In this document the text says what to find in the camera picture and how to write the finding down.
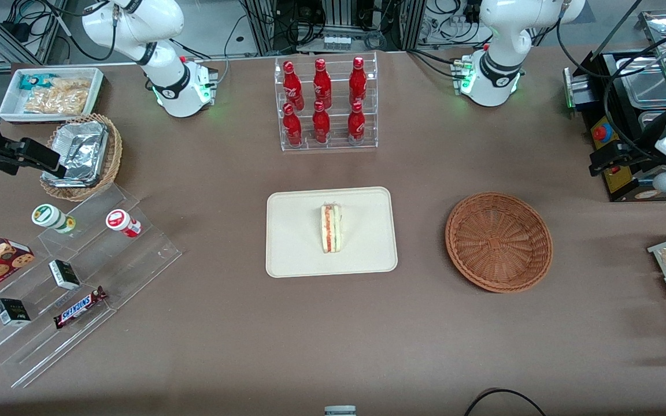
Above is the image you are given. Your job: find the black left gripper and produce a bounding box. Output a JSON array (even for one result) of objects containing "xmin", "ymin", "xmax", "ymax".
[{"xmin": 589, "ymin": 140, "xmax": 663, "ymax": 177}]

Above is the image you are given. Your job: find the triangular sandwich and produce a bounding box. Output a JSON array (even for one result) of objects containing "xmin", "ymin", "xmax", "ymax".
[{"xmin": 320, "ymin": 202, "xmax": 343, "ymax": 254}]

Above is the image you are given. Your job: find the aluminium foil tray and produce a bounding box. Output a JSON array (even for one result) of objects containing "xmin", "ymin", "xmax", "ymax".
[{"xmin": 42, "ymin": 120, "xmax": 109, "ymax": 188}]

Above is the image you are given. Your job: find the light tan wicker basket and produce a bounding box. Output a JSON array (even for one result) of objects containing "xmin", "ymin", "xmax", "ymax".
[{"xmin": 39, "ymin": 113, "xmax": 123, "ymax": 202}]

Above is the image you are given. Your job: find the brown wicker basket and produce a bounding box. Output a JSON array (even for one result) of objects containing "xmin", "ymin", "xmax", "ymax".
[{"xmin": 445, "ymin": 192, "xmax": 553, "ymax": 293}]

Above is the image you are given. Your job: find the beige plastic tray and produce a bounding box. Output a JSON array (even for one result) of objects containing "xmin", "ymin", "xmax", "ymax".
[{"xmin": 265, "ymin": 187, "xmax": 398, "ymax": 278}]

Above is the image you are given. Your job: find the yellow emergency stop box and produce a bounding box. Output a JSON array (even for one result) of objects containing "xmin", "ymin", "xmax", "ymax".
[{"xmin": 590, "ymin": 113, "xmax": 628, "ymax": 194}]

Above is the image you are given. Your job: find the white rectangular bin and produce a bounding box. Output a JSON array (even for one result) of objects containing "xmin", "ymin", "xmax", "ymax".
[{"xmin": 0, "ymin": 68, "xmax": 105, "ymax": 124}]

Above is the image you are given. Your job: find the green lid white cup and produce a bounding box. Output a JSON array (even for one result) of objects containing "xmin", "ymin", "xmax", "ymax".
[{"xmin": 31, "ymin": 204, "xmax": 77, "ymax": 234}]

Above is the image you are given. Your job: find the clear bag of chips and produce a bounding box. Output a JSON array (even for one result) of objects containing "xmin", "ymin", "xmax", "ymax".
[{"xmin": 24, "ymin": 78, "xmax": 91, "ymax": 115}]

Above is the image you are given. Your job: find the black food warmer appliance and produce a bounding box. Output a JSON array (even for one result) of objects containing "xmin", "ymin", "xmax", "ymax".
[{"xmin": 564, "ymin": 49, "xmax": 666, "ymax": 203}]

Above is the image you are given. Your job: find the teal snack packet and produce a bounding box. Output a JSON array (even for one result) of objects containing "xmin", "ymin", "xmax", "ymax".
[{"xmin": 19, "ymin": 74, "xmax": 56, "ymax": 91}]

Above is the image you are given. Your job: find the red lid white cup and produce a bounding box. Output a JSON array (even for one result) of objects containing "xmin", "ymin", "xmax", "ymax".
[{"xmin": 106, "ymin": 209, "xmax": 142, "ymax": 239}]

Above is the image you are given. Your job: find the small black carton box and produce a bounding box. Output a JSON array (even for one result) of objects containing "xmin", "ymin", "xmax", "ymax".
[
  {"xmin": 0, "ymin": 298, "xmax": 32, "ymax": 326},
  {"xmin": 49, "ymin": 259, "xmax": 81, "ymax": 290}
]

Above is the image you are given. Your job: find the clear acrylic stepped stand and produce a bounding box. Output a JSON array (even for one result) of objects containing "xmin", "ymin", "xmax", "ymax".
[{"xmin": 0, "ymin": 184, "xmax": 182, "ymax": 389}]

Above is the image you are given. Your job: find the snickers chocolate bar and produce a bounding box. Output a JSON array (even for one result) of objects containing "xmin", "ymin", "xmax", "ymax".
[{"xmin": 53, "ymin": 286, "xmax": 108, "ymax": 329}]

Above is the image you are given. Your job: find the red cola bottle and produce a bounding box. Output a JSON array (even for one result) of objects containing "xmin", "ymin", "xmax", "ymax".
[
  {"xmin": 283, "ymin": 61, "xmax": 305, "ymax": 110},
  {"xmin": 347, "ymin": 102, "xmax": 366, "ymax": 145},
  {"xmin": 282, "ymin": 104, "xmax": 303, "ymax": 147},
  {"xmin": 313, "ymin": 58, "xmax": 332, "ymax": 109},
  {"xmin": 349, "ymin": 57, "xmax": 367, "ymax": 106},
  {"xmin": 312, "ymin": 101, "xmax": 331, "ymax": 144}
]

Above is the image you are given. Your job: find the clear acrylic bottle rack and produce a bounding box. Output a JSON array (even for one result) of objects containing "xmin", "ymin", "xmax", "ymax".
[{"xmin": 274, "ymin": 52, "xmax": 379, "ymax": 152}]

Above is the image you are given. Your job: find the black cable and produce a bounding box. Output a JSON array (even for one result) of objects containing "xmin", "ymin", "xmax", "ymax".
[{"xmin": 464, "ymin": 388, "xmax": 547, "ymax": 416}]

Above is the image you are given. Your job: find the aluminium frame structure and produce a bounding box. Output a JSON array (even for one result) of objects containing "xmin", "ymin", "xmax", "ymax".
[{"xmin": 243, "ymin": 0, "xmax": 423, "ymax": 55}]

